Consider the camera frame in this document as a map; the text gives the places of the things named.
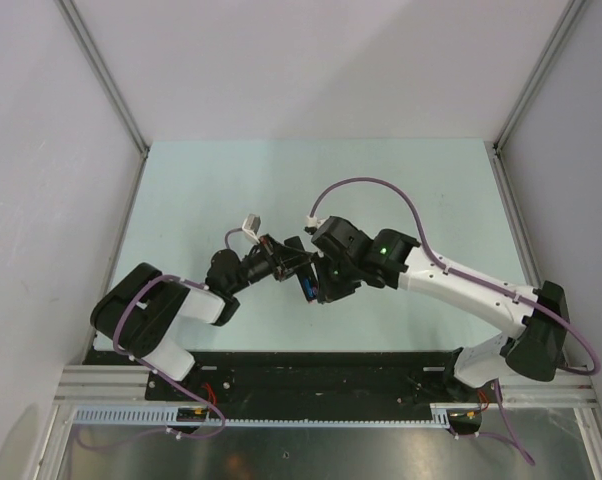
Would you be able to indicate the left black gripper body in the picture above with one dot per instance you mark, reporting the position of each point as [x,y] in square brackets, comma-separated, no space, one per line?
[279,266]

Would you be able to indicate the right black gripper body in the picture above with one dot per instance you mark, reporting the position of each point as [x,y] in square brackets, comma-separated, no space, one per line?
[337,279]

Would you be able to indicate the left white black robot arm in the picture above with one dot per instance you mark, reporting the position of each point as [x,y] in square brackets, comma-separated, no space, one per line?
[138,312]

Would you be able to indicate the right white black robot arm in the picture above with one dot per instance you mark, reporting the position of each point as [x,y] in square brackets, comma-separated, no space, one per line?
[529,342]

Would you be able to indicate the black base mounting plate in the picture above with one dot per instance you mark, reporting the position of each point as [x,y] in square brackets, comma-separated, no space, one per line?
[415,377]

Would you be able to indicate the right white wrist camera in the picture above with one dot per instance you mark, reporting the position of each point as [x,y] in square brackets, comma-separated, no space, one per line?
[313,224]

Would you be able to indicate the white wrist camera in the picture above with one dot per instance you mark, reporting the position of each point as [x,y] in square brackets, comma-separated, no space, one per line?
[250,227]
[313,224]

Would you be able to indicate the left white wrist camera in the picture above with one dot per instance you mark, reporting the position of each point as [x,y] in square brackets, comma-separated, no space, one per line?
[250,227]

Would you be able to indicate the grey slotted cable duct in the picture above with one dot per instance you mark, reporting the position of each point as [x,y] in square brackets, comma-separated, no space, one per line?
[190,416]

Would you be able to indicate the left aluminium frame post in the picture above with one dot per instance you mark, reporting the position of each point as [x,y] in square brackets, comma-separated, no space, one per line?
[89,48]

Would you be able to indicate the aluminium frame post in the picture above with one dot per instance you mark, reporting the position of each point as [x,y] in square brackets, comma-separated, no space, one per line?
[556,43]
[89,48]

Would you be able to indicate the right aluminium frame post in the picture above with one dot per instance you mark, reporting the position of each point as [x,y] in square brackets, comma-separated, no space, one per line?
[556,43]

